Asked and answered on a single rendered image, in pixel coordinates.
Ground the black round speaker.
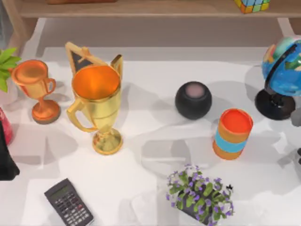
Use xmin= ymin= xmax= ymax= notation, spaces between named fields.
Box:
xmin=174 ymin=81 xmax=213 ymax=121

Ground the large gold trophy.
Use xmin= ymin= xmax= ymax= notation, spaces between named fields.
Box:
xmin=66 ymin=55 xmax=124 ymax=155

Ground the orange and blue can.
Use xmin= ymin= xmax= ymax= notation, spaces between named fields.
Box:
xmin=212 ymin=108 xmax=254 ymax=161

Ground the framed blackboard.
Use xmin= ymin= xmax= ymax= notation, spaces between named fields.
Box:
xmin=64 ymin=42 xmax=111 ymax=73

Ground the purple flower pot plant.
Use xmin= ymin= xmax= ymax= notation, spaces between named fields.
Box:
xmin=166 ymin=164 xmax=235 ymax=226

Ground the wooden shelf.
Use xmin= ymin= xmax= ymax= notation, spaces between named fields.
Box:
xmin=1 ymin=0 xmax=301 ymax=51

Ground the small bronze trophy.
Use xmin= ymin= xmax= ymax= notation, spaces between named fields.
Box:
xmin=8 ymin=59 xmax=62 ymax=124

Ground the black calculator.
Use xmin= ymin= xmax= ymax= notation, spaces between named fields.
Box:
xmin=44 ymin=178 xmax=95 ymax=226

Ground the blue globe on black stand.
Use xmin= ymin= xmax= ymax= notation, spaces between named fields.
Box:
xmin=255 ymin=36 xmax=301 ymax=121

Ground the red can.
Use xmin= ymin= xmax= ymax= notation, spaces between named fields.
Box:
xmin=0 ymin=107 xmax=14 ymax=146

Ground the colourful puzzle cube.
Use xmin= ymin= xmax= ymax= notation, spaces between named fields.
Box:
xmin=233 ymin=0 xmax=270 ymax=14

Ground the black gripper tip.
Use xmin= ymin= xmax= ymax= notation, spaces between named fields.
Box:
xmin=0 ymin=121 xmax=20 ymax=181

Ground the green leafy plant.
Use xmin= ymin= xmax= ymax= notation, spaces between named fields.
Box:
xmin=0 ymin=48 xmax=22 ymax=93

